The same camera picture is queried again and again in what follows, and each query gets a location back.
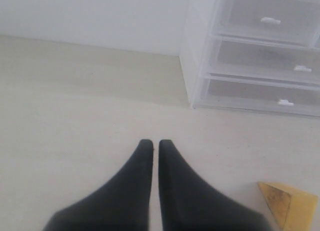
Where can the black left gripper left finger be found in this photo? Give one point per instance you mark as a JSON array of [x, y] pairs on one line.
[[121, 204]]

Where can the clear bottom drawer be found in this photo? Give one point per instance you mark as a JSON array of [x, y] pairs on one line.
[[260, 94]]

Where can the white plastic drawer cabinet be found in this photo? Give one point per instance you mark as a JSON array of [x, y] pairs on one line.
[[198, 35]]

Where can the clear drawer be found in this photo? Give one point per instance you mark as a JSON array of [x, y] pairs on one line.
[[260, 94], [284, 21], [243, 58]]

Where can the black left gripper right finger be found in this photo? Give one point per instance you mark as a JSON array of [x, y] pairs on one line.
[[189, 203]]

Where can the clear top left drawer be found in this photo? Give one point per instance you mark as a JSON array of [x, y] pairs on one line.
[[284, 21]]

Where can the yellow cheese wedge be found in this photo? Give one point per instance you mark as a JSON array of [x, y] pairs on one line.
[[293, 209]]

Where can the clear middle drawer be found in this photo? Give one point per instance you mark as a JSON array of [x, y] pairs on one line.
[[243, 58]]

